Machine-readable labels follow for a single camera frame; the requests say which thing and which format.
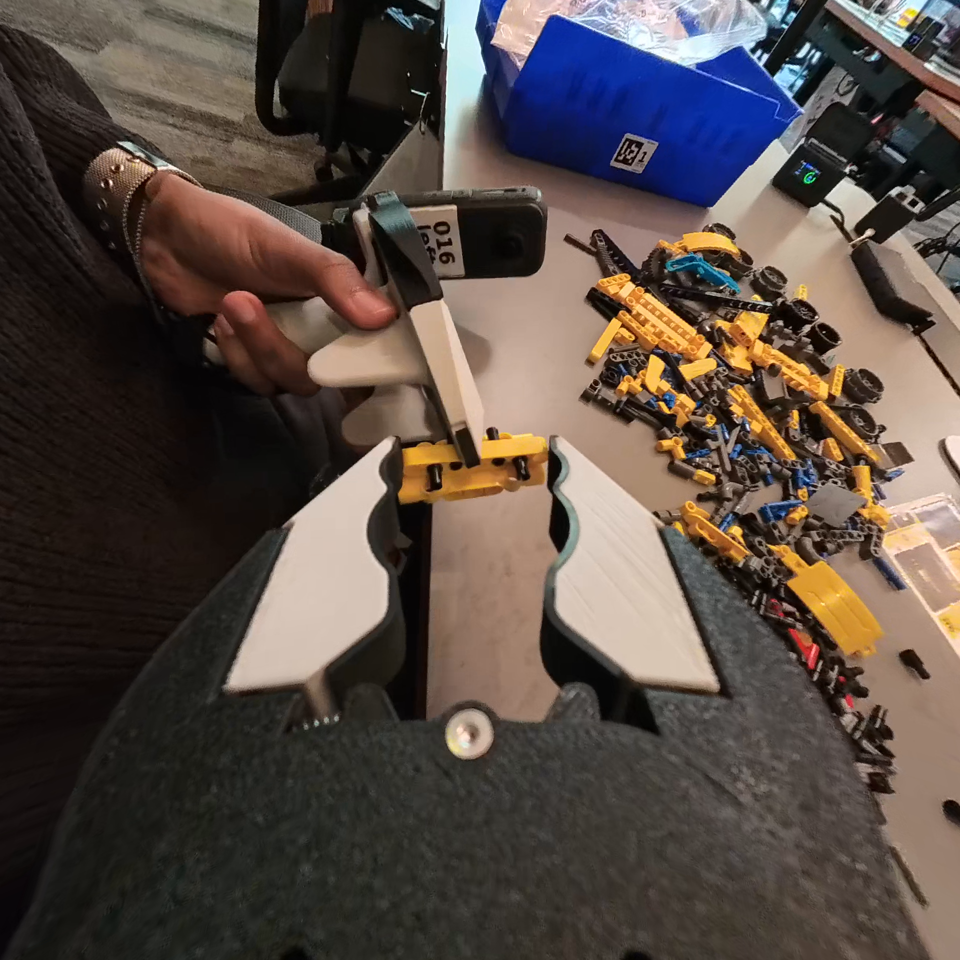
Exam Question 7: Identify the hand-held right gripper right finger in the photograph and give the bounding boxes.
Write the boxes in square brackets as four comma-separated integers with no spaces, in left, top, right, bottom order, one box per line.
[543,436,723,695]

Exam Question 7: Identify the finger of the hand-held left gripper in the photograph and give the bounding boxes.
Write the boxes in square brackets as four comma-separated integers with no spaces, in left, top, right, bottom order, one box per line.
[408,300,486,471]

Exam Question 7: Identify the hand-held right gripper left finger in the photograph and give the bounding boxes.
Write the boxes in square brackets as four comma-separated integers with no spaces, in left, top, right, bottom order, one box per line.
[223,436,406,727]

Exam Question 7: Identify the yellow beam with black pins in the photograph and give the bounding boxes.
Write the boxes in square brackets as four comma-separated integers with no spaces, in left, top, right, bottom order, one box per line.
[402,426,550,489]

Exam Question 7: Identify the yellow rectangular panel brick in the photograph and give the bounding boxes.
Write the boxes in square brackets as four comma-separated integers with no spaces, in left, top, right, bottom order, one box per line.
[397,450,528,505]

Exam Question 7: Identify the person's left forearm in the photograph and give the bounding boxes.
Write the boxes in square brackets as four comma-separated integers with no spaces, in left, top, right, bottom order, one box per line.
[0,22,204,316]

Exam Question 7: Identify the person's left hand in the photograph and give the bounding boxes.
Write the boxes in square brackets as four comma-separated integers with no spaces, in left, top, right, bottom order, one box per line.
[138,176,399,397]

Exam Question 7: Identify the blue plastic storage bin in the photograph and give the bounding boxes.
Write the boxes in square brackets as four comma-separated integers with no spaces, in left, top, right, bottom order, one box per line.
[476,0,804,209]

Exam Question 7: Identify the large yellow panel brick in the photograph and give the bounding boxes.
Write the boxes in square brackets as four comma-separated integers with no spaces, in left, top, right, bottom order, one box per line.
[787,558,885,660]

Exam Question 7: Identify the black office chair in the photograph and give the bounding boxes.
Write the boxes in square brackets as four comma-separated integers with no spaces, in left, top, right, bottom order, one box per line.
[255,0,444,181]

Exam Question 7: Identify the pile of black red pins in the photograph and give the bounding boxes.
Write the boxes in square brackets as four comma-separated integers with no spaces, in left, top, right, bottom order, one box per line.
[750,585,897,796]

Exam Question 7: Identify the pile of yellow blue bricks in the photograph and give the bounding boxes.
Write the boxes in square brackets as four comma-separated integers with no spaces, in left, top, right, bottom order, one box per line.
[562,222,916,594]

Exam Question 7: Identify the clear plastic bag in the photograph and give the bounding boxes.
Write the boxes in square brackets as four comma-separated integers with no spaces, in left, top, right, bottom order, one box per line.
[491,0,770,69]

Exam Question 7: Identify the black power bank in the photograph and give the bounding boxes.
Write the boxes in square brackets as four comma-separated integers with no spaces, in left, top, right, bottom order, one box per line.
[772,138,849,210]

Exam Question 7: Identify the grey axle pin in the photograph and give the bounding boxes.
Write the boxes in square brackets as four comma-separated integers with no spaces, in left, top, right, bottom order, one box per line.
[888,843,930,909]

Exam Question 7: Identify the black charger plug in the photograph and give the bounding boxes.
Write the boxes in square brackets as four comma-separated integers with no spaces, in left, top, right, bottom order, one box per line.
[855,187,920,245]

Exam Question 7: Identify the black power adapter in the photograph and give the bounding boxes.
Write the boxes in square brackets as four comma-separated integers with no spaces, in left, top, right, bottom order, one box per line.
[849,240,937,335]

